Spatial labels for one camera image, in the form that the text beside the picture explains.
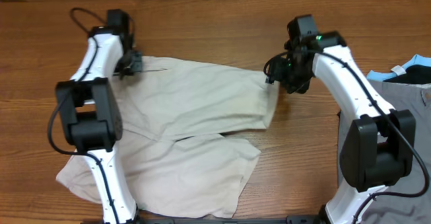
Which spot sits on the blue and black garment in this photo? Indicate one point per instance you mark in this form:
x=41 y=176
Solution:
x=415 y=71

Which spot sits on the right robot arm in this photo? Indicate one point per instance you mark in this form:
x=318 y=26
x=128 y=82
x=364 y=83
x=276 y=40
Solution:
x=376 y=152

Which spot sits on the beige shorts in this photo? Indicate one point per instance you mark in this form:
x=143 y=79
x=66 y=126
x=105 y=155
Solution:
x=178 y=150

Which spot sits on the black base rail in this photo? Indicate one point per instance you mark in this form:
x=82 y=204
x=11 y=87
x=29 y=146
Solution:
x=229 y=221

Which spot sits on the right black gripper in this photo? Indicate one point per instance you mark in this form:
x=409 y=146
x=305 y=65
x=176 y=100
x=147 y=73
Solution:
x=276 y=75

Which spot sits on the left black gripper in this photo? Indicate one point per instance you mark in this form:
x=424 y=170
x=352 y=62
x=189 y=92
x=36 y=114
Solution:
x=136 y=66

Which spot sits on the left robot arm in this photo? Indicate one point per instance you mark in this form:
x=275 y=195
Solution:
x=90 y=115

